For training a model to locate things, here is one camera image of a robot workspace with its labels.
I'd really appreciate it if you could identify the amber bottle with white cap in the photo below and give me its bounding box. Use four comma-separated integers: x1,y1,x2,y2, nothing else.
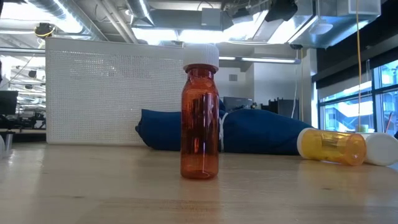
180,43,220,180

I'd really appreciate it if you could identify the black office equipment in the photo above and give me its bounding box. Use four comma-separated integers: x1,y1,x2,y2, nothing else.
261,98,300,121

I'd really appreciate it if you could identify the blue drawstring bag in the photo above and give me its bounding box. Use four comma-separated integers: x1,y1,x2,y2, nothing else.
134,100,309,156

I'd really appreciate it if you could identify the orange pill bottle white cap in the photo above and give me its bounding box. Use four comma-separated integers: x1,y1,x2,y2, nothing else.
297,127,368,167

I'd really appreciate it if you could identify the black computer monitor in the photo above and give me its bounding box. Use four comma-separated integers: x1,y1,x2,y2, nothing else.
0,90,19,116

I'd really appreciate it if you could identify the white tie string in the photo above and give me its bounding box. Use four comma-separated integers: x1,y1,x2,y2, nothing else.
218,111,229,153

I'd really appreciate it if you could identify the white perforated plastic basket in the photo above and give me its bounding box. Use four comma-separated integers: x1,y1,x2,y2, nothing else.
45,37,187,146

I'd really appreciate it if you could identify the white plastic bottle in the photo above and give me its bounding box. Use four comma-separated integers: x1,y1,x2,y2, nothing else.
359,132,398,167

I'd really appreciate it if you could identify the dark office monitor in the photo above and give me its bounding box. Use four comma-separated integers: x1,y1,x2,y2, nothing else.
223,96,253,112

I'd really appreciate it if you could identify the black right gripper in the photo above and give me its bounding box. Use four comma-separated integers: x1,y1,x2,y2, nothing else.
264,0,299,22

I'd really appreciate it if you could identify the white pendant lamp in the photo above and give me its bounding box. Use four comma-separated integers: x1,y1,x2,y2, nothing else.
309,0,334,35

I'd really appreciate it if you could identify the long fluorescent light fixture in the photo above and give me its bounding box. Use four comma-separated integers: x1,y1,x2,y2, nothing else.
218,55,302,65

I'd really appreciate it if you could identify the wooden office desk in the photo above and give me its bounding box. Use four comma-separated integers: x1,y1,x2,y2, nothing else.
0,128,47,143

